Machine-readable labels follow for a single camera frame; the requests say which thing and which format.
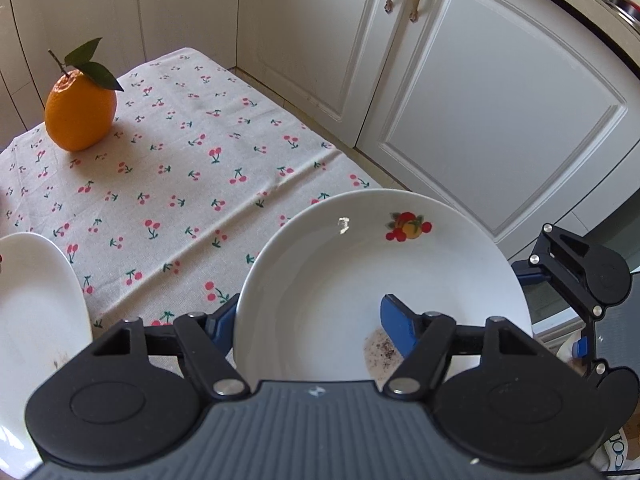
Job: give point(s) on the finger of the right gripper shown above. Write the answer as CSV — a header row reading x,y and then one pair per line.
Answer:
x,y
591,278
609,349

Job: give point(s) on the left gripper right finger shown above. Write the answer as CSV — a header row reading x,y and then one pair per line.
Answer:
x,y
423,341

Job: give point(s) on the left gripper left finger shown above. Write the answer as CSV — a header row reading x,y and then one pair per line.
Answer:
x,y
204,342

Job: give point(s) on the white plate with fruit print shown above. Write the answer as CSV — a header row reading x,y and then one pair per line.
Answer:
x,y
309,309

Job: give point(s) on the white kitchen cabinets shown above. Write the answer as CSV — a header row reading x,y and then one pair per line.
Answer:
x,y
516,112

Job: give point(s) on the cherry print tablecloth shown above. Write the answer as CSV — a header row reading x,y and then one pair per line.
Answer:
x,y
169,212

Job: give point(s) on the plain white plate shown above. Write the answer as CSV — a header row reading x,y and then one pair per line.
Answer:
x,y
44,323

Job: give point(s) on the orange with green leaves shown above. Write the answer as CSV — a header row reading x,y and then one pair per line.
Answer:
x,y
81,106

